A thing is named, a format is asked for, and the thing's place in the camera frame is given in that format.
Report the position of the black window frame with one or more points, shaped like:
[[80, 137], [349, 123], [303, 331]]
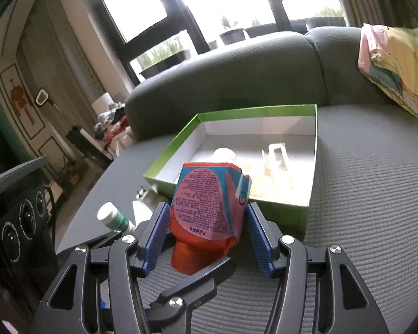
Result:
[[181, 17]]

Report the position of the black plant pot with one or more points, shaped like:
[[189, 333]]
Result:
[[231, 37], [261, 30]]

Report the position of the long black planter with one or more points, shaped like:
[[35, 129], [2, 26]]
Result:
[[324, 23], [163, 64]]

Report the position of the white bottle with green label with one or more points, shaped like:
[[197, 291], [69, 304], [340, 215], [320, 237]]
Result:
[[116, 219]]

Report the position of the small metal plant stand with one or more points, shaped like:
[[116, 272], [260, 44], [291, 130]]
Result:
[[71, 177]]

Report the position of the green cardboard box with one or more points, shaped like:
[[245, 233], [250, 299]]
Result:
[[282, 212]]

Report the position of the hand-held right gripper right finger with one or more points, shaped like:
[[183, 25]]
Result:
[[259, 240]]

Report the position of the white power plug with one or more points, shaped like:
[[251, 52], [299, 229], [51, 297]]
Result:
[[141, 212]]

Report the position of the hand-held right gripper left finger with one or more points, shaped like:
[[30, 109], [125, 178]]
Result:
[[156, 236]]

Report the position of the clear plastic clip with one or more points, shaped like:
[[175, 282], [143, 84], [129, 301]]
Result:
[[278, 170]]

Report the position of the red wall decoration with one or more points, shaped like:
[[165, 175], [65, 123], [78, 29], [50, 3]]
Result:
[[18, 97]]

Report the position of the red and blue tube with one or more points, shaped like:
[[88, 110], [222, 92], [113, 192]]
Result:
[[205, 208]]

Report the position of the grey sofa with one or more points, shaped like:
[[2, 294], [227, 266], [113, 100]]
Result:
[[351, 181]]

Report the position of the beige curtain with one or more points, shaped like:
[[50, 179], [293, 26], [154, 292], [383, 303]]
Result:
[[365, 0], [66, 69]]

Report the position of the black upright vacuum cleaner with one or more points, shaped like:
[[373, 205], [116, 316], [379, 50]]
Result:
[[87, 142]]

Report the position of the pile of clothes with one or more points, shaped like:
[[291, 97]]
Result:
[[111, 128]]

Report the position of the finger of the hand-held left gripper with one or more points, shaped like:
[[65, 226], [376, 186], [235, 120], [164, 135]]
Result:
[[195, 281], [97, 241]]

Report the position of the white cylindrical object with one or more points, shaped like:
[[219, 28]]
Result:
[[102, 102]]

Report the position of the colourful printed blanket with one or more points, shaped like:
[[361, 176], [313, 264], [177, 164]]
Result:
[[397, 62]]

